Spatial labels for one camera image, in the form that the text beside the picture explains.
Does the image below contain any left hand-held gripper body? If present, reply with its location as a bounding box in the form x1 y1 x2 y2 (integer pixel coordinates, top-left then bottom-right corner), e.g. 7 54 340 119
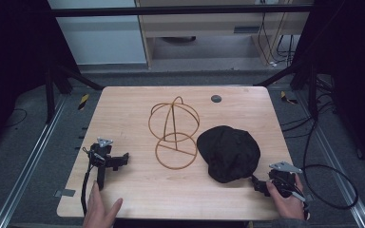
87 136 124 191

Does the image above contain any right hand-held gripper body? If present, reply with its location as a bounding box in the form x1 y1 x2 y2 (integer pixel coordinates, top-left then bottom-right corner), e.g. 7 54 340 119
266 161 309 203

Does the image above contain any black cap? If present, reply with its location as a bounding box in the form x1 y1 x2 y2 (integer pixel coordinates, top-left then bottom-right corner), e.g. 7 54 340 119
196 124 261 184

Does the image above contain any person's right hand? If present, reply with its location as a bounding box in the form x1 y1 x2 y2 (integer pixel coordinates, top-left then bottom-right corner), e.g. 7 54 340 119
265 173 306 221

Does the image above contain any person's left hand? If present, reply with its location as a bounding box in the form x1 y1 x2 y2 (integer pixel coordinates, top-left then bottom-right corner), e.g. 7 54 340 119
82 180 124 228

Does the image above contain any grey tape piece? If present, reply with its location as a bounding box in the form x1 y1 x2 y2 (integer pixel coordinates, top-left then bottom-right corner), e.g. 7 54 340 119
54 188 77 199

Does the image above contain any yellow black striped tape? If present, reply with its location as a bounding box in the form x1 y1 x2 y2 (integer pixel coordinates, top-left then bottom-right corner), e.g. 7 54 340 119
279 90 298 105
77 93 90 111

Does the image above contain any black metal stand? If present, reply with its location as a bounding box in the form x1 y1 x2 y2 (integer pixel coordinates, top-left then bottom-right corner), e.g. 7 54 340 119
253 58 319 122
43 61 106 125

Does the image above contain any white cabinet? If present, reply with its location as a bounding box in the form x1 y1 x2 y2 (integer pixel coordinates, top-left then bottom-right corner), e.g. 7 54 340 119
47 0 148 67

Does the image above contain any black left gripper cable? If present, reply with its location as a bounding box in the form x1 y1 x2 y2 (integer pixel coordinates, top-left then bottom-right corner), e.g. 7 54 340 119
80 145 97 217

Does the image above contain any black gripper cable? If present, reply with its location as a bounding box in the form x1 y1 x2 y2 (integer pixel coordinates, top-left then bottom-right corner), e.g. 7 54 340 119
301 118 359 211
80 145 97 217

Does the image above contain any brown wire hat stand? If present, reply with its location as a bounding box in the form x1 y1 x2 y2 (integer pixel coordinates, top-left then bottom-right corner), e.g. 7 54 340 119
147 95 202 171

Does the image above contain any metal floor rail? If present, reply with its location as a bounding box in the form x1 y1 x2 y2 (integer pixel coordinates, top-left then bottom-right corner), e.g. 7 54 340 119
0 94 69 228
294 89 365 228

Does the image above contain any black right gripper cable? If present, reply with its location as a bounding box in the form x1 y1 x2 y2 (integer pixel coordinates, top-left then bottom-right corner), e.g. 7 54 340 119
301 118 359 211

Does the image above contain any bundle of black floor cables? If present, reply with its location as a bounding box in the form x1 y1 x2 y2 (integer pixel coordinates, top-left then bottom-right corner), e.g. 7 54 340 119
279 74 338 141

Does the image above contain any black horizontal frame bar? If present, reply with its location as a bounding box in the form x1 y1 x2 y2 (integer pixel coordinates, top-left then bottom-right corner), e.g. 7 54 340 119
48 4 315 18

